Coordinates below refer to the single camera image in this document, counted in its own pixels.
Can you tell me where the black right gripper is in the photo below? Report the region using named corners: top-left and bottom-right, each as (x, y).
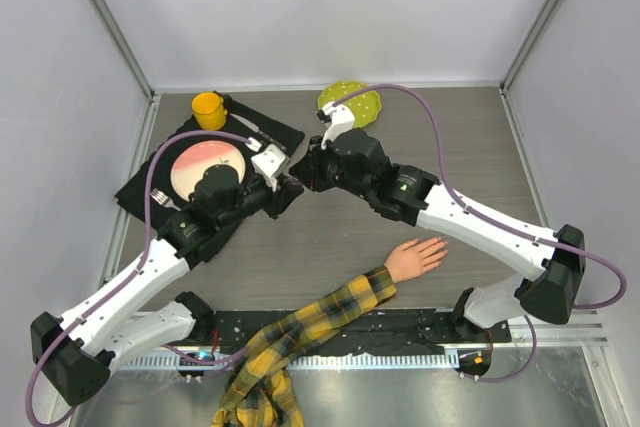
top-left (294, 134), bottom-right (372, 203)

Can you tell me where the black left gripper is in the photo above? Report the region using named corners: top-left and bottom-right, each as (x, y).
top-left (217, 173), bottom-right (304, 231)

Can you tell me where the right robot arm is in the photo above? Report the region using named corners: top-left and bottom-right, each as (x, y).
top-left (290, 129), bottom-right (585, 342)

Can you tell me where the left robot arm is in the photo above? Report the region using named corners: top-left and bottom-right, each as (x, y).
top-left (30, 165), bottom-right (304, 407)

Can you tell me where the mannequin hand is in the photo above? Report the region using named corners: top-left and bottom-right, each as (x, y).
top-left (384, 237), bottom-right (448, 283)

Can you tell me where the green polka dot dish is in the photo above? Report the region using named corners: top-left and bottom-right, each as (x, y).
top-left (317, 80), bottom-right (382, 128)

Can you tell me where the pink and cream plate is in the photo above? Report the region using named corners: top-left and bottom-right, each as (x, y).
top-left (170, 140), bottom-right (246, 201)

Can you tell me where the yellow ceramic mug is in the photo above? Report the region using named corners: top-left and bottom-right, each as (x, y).
top-left (191, 92), bottom-right (227, 131)

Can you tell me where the silver fork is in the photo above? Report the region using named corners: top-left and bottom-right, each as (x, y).
top-left (150, 188), bottom-right (179, 210)

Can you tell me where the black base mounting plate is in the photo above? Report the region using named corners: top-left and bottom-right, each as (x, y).
top-left (185, 308), bottom-right (512, 356)

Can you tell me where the yellow plaid shirt sleeve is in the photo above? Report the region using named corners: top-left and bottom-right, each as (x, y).
top-left (212, 266), bottom-right (396, 426)

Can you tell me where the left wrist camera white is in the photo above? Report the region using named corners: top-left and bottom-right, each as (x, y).
top-left (251, 144), bottom-right (290, 192)

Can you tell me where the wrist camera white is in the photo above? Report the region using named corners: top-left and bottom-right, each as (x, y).
top-left (251, 144), bottom-right (290, 192)
top-left (317, 102), bottom-right (355, 150)

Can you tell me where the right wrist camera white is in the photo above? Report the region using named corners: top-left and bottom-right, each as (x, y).
top-left (317, 102), bottom-right (355, 150)

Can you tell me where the table knife with dark handle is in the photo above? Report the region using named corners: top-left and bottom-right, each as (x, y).
top-left (231, 113), bottom-right (287, 153)

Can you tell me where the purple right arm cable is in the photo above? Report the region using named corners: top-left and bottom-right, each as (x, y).
top-left (329, 84), bottom-right (629, 382)

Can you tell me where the aluminium frame rail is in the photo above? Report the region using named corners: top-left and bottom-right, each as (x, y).
top-left (99, 92), bottom-right (161, 287)

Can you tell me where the slotted cable duct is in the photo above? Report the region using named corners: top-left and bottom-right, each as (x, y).
top-left (121, 351), bottom-right (459, 372)

